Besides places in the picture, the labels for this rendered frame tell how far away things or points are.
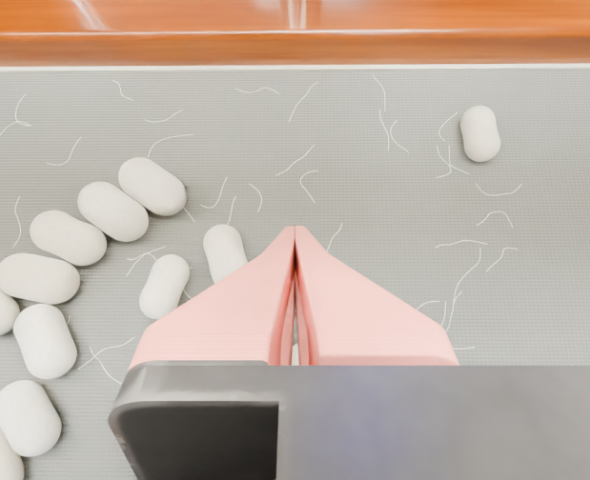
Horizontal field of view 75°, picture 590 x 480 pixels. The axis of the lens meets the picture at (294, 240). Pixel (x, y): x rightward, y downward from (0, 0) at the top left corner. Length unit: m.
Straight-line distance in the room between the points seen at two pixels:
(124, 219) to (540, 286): 0.21
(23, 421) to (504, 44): 0.30
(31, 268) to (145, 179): 0.07
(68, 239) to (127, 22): 0.12
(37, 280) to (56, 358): 0.04
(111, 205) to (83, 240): 0.02
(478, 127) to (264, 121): 0.11
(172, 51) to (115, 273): 0.13
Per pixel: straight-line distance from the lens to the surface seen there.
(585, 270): 0.25
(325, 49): 0.24
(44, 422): 0.22
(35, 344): 0.21
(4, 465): 0.23
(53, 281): 0.21
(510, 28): 0.26
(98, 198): 0.21
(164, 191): 0.20
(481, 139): 0.23
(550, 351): 0.23
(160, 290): 0.19
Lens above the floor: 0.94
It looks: 76 degrees down
